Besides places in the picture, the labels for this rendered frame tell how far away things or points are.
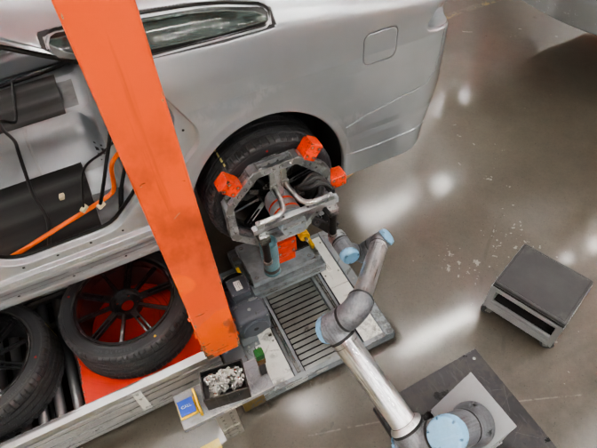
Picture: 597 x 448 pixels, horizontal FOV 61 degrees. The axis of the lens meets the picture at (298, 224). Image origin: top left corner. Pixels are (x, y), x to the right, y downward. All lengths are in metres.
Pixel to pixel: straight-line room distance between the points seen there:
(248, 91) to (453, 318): 1.81
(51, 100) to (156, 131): 2.21
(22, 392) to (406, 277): 2.14
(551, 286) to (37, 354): 2.59
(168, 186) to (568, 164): 3.23
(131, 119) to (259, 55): 0.81
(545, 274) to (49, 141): 2.74
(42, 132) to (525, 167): 3.17
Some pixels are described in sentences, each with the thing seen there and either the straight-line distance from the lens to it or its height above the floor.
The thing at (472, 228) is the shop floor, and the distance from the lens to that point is 3.57.
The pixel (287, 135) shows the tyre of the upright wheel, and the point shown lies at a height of 1.16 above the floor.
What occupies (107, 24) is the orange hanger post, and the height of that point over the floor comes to 2.13.
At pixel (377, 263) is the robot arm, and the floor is 0.76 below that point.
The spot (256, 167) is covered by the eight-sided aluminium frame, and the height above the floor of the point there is 1.12.
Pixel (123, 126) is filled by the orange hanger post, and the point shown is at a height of 1.87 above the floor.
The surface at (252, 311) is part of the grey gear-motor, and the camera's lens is 2.65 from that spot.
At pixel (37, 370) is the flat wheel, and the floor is 0.50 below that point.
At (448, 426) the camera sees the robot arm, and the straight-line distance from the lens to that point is 2.21.
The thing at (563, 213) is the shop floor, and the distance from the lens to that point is 3.86.
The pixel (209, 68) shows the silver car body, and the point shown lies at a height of 1.61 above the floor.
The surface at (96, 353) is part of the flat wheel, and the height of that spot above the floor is 0.50.
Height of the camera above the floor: 2.70
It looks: 51 degrees down
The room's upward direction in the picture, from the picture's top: 4 degrees counter-clockwise
